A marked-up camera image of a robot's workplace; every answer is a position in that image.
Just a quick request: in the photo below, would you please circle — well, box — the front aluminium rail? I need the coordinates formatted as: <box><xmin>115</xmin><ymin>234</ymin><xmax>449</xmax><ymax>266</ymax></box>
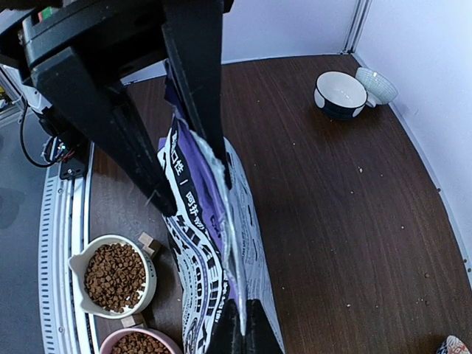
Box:
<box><xmin>0</xmin><ymin>66</ymin><xmax>100</xmax><ymax>354</ymax></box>

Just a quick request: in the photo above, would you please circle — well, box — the brown kibble pet food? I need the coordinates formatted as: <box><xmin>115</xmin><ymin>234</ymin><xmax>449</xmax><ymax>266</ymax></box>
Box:
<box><xmin>84</xmin><ymin>243</ymin><xmax>146</xmax><ymax>313</ymax></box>

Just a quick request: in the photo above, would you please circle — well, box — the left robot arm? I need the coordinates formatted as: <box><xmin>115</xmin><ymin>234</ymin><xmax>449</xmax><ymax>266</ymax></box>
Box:
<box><xmin>1</xmin><ymin>1</ymin><xmax>232</xmax><ymax>217</ymax></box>

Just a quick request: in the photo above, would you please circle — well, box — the kibble in pink bowl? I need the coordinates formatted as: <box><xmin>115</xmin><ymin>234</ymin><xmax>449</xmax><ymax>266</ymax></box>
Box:
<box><xmin>111</xmin><ymin>332</ymin><xmax>170</xmax><ymax>354</ymax></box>

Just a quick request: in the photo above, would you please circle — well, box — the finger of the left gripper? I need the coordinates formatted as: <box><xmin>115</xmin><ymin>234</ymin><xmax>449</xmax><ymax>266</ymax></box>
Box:
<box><xmin>162</xmin><ymin>1</ymin><xmax>232</xmax><ymax>188</ymax></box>

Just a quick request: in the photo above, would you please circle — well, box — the wooden block back left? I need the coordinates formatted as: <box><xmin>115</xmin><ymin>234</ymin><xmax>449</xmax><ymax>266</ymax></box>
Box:
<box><xmin>138</xmin><ymin>232</ymin><xmax>162</xmax><ymax>259</ymax></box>

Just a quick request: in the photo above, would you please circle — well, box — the wooden block between bowls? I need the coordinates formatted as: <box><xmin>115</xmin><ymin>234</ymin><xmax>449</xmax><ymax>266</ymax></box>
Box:
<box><xmin>120</xmin><ymin>313</ymin><xmax>148</xmax><ymax>328</ymax></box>

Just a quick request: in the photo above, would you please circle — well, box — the pink cat-ear pet bowl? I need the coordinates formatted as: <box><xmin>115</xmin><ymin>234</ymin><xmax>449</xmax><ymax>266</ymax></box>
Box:
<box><xmin>100</xmin><ymin>328</ymin><xmax>182</xmax><ymax>354</ymax></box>

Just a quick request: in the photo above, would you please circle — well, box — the purple puppy food bag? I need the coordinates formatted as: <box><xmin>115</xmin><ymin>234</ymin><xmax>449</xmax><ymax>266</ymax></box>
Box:
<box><xmin>158</xmin><ymin>72</ymin><xmax>285</xmax><ymax>353</ymax></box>

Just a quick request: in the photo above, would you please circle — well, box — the dark blue white bowl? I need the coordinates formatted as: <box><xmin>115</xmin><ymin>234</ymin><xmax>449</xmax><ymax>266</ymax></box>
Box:
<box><xmin>313</xmin><ymin>71</ymin><xmax>368</xmax><ymax>121</ymax></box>

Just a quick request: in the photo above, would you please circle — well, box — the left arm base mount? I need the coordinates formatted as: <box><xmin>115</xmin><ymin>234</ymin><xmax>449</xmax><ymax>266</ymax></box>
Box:
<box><xmin>38</xmin><ymin>107</ymin><xmax>90</xmax><ymax>180</ymax></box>

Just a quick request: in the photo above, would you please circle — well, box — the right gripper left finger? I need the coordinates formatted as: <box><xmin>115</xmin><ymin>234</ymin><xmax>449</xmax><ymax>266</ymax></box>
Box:
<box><xmin>208</xmin><ymin>299</ymin><xmax>243</xmax><ymax>354</ymax></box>

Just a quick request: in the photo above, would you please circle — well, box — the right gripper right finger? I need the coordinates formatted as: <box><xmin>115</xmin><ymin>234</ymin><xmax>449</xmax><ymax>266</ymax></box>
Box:
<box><xmin>245</xmin><ymin>299</ymin><xmax>282</xmax><ymax>354</ymax></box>

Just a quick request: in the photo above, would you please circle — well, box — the left aluminium frame post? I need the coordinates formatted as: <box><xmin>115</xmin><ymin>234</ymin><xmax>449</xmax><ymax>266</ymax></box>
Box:
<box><xmin>341</xmin><ymin>0</ymin><xmax>372</xmax><ymax>54</ymax></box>

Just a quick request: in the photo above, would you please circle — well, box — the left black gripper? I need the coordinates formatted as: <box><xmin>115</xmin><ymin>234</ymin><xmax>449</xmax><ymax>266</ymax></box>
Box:
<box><xmin>0</xmin><ymin>0</ymin><xmax>235</xmax><ymax>218</ymax></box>

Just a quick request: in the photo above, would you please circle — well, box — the cream pet bowl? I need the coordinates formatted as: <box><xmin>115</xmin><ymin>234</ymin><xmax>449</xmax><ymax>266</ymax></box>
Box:
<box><xmin>68</xmin><ymin>235</ymin><xmax>157</xmax><ymax>319</ymax></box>

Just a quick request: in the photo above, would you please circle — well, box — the left circuit board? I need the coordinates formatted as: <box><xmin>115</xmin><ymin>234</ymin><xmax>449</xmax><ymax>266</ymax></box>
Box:
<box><xmin>41</xmin><ymin>137</ymin><xmax>75</xmax><ymax>164</ymax></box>

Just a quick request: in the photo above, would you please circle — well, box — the grey bowl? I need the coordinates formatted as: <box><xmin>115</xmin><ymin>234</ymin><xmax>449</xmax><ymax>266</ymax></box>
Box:
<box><xmin>355</xmin><ymin>67</ymin><xmax>398</xmax><ymax>108</ymax></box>

